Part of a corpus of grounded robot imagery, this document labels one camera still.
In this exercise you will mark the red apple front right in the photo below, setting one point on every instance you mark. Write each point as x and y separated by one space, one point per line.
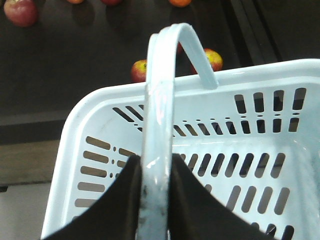
214 58

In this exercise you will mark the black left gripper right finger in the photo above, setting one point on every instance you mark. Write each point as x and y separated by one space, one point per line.
194 214

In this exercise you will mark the red apple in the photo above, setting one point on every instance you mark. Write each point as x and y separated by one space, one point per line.
214 58
22 13
139 71

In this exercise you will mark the red apple front left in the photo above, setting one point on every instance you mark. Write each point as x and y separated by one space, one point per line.
139 71

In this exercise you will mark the light blue plastic basket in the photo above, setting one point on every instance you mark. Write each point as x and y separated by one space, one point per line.
250 136

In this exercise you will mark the black wooden fruit display table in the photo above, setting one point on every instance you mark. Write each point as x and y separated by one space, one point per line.
73 50

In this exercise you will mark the red apple back left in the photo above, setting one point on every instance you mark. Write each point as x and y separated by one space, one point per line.
22 13

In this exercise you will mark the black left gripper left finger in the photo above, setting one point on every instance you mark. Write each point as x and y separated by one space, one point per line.
114 216

